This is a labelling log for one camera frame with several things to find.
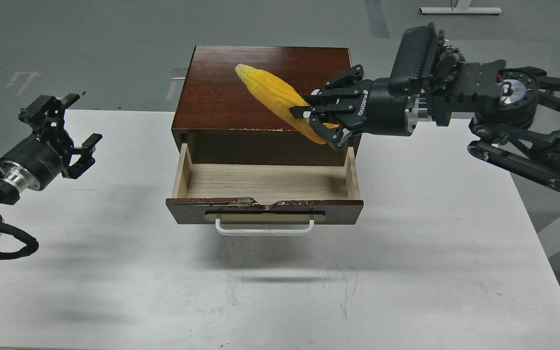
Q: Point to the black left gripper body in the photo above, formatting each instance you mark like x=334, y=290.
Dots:
x=43, y=156

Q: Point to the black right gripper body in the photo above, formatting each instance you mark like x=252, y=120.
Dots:
x=378, y=111

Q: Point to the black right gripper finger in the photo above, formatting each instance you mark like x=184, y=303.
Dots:
x=349, y=84
x=316, y=128

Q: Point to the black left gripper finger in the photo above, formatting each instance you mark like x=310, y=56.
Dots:
x=47, y=111
x=78, y=160

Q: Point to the yellow corn cob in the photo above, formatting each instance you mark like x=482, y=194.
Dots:
x=274, y=93

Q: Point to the wooden drawer with white handle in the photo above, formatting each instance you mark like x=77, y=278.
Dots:
x=230, y=184

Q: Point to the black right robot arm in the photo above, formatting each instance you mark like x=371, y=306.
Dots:
x=516, y=111

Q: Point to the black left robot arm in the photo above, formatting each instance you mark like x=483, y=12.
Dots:
x=14, y=242

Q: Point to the dark wooden cabinet box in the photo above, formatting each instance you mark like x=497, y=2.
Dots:
x=234, y=105

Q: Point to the white table leg base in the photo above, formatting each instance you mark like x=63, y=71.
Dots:
x=460, y=7

